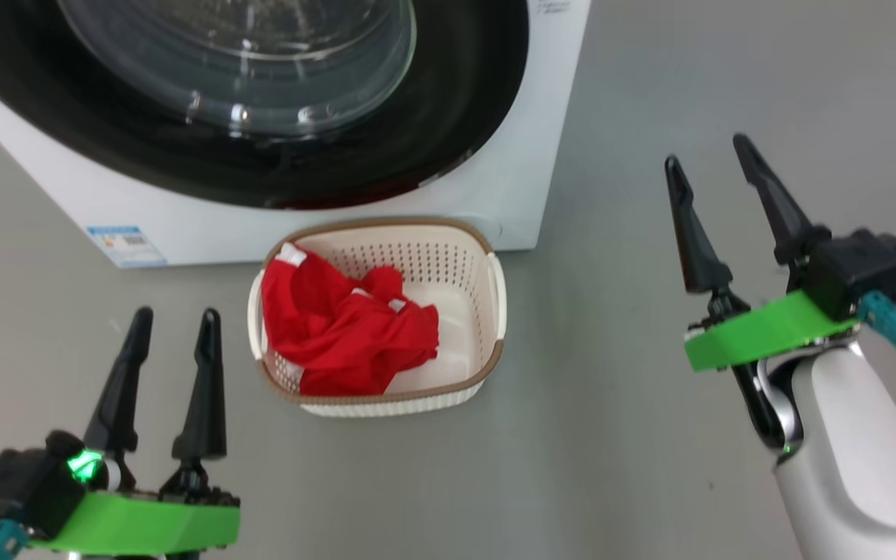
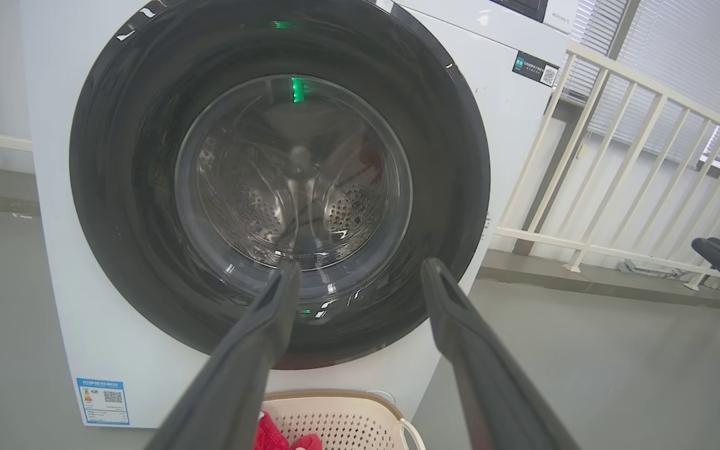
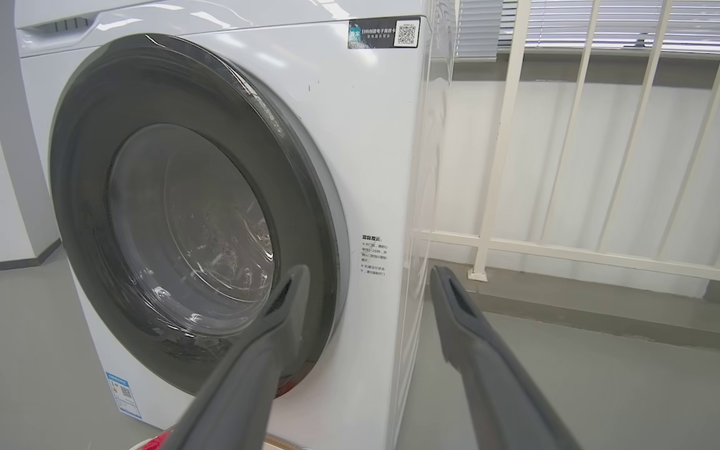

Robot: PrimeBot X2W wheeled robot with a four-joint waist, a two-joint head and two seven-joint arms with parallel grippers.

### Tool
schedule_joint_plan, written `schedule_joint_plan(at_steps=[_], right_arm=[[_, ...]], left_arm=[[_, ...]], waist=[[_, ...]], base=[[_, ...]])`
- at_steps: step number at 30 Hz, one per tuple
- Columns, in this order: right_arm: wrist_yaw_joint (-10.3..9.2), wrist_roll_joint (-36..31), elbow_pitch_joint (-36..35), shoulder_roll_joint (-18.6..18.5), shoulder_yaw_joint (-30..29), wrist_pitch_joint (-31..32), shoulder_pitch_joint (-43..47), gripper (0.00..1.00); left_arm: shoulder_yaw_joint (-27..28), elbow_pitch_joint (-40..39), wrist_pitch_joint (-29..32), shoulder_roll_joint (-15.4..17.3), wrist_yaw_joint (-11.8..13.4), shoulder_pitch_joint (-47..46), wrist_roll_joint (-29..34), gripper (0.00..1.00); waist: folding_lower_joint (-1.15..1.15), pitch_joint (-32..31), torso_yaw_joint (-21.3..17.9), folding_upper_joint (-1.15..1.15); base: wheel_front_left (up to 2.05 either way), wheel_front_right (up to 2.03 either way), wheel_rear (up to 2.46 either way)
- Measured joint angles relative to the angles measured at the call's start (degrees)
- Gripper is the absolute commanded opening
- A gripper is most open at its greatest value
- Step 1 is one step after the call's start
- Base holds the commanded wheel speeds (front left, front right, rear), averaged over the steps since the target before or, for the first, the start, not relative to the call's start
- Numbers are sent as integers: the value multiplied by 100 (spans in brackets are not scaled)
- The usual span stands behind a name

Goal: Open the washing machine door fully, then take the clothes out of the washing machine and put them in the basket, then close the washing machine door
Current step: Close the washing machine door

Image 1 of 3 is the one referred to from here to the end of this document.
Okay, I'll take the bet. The red garment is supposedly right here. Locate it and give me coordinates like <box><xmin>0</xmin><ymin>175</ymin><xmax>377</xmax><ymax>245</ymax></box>
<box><xmin>292</xmin><ymin>266</ymin><xmax>441</xmax><ymax>396</ymax></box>
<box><xmin>261</xmin><ymin>243</ymin><xmax>363</xmax><ymax>374</ymax></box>

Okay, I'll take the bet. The white front-load washing machine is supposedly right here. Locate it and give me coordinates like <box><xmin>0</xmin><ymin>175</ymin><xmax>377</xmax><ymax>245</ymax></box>
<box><xmin>0</xmin><ymin>0</ymin><xmax>593</xmax><ymax>269</ymax></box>

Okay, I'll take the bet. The blue energy label sticker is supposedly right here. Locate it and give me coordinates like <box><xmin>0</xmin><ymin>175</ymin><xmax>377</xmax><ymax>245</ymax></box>
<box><xmin>86</xmin><ymin>226</ymin><xmax>167</xmax><ymax>269</ymax></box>

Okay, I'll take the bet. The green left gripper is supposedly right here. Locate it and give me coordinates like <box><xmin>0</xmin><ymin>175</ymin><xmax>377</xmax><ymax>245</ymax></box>
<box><xmin>28</xmin><ymin>306</ymin><xmax>241</xmax><ymax>557</ymax></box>

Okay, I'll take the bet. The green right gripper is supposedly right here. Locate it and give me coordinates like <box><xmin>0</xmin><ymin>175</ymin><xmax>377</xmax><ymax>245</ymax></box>
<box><xmin>664</xmin><ymin>133</ymin><xmax>861</xmax><ymax>456</ymax></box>

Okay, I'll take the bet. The black round glass washer door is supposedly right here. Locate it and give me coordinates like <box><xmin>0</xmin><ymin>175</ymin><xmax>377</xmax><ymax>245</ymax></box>
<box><xmin>0</xmin><ymin>0</ymin><xmax>530</xmax><ymax>211</ymax></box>

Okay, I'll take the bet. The cream basket with brown rim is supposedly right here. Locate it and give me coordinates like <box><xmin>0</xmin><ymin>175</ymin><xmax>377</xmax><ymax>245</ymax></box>
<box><xmin>247</xmin><ymin>216</ymin><xmax>508</xmax><ymax>418</ymax></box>

